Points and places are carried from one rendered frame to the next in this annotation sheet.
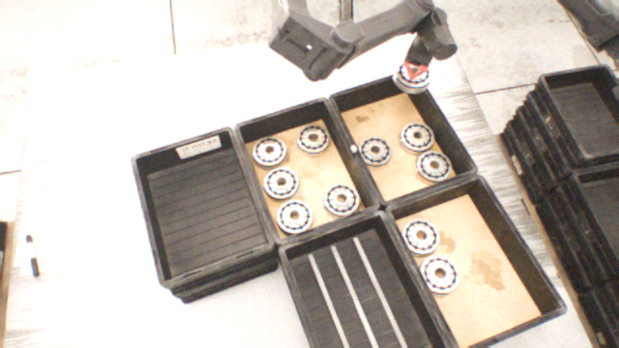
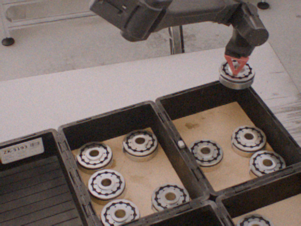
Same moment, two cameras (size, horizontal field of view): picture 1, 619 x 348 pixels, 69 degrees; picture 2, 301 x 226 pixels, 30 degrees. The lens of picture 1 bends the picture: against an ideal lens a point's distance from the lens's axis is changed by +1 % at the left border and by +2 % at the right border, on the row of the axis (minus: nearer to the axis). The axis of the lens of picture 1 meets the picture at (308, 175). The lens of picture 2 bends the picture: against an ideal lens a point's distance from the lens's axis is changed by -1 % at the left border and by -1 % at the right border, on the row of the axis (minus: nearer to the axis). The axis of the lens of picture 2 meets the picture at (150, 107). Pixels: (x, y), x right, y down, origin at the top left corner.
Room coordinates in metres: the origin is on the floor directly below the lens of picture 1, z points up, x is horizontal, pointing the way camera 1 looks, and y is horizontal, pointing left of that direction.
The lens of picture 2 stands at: (-0.40, -0.05, 2.07)
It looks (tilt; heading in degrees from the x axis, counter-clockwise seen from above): 44 degrees down; 0
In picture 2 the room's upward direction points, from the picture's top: 1 degrees counter-clockwise
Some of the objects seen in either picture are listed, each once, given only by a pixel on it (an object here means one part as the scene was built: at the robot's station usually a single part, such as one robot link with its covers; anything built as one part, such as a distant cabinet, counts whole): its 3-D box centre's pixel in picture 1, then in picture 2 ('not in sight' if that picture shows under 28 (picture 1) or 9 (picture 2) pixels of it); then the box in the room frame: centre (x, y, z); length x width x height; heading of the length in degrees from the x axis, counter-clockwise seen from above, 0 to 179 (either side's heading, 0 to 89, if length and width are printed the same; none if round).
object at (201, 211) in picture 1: (204, 208); (23, 208); (0.49, 0.29, 0.87); 0.40 x 0.30 x 0.11; 21
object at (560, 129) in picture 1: (567, 138); not in sight; (1.04, -1.11, 0.37); 0.40 x 0.30 x 0.45; 12
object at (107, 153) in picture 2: (269, 151); (94, 154); (0.68, 0.12, 0.86); 0.10 x 0.10 x 0.01
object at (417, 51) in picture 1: (426, 41); (242, 35); (0.84, -0.30, 1.16); 0.10 x 0.07 x 0.07; 155
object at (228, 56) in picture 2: (417, 63); (238, 58); (0.83, -0.29, 1.09); 0.07 x 0.07 x 0.09; 65
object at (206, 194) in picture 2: (303, 165); (129, 162); (0.60, 0.02, 0.92); 0.40 x 0.30 x 0.02; 21
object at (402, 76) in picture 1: (413, 72); (237, 70); (0.84, -0.29, 1.04); 0.10 x 0.10 x 0.01
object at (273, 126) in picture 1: (304, 174); (130, 175); (0.60, 0.02, 0.87); 0.40 x 0.30 x 0.11; 21
